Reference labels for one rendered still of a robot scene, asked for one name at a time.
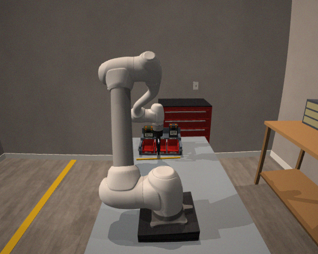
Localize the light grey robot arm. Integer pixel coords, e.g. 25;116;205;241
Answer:
99;51;193;228

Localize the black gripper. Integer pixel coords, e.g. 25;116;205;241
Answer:
153;130;163;158

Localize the red open bin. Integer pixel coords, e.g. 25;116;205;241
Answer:
142;139;155;153
167;139;179;153
155;139;166;153

